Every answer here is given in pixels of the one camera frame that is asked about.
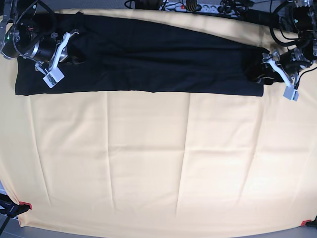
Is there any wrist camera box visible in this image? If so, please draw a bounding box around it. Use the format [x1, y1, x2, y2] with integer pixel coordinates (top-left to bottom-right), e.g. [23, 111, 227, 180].
[283, 86, 299, 101]
[43, 67, 64, 89]

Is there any left red black clamp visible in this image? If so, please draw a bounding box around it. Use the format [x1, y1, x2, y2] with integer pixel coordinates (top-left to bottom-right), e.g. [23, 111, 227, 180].
[0, 194, 32, 218]

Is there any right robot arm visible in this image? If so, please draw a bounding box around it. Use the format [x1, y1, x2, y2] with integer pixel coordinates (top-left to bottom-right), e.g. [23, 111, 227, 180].
[0, 0, 85, 75]

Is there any yellow table cloth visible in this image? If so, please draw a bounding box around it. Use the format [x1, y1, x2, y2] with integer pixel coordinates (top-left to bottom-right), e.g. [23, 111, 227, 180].
[0, 8, 317, 235]

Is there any red black clamp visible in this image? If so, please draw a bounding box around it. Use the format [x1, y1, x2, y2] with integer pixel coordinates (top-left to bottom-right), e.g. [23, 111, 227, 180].
[301, 217, 317, 228]
[0, 194, 32, 218]

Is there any black box on floor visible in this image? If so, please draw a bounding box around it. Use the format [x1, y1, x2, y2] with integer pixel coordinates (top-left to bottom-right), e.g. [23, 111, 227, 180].
[244, 9, 279, 28]

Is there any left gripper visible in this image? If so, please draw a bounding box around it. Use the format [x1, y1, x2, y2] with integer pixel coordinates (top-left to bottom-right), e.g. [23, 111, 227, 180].
[244, 48, 310, 89]

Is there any dark navy T-shirt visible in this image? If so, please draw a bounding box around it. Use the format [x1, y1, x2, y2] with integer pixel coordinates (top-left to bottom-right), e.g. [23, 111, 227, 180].
[15, 13, 266, 97]

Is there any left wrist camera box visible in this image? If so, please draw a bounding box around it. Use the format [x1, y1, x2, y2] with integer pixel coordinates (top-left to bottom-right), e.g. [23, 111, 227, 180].
[283, 86, 299, 101]

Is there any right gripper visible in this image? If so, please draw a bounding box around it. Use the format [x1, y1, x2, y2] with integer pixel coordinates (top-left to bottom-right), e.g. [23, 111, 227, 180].
[23, 29, 86, 74]

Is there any white power strip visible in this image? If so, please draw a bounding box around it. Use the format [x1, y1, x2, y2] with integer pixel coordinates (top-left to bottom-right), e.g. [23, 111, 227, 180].
[159, 0, 238, 17]

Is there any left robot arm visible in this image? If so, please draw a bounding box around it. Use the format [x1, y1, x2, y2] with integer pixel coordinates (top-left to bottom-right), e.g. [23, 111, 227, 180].
[246, 0, 317, 90]

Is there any right red black clamp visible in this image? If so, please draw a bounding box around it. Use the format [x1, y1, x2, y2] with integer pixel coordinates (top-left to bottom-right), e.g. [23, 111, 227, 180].
[301, 217, 317, 228]

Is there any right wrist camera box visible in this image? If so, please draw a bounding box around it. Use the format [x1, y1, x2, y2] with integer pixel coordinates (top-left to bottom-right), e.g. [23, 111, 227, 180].
[43, 67, 64, 89]

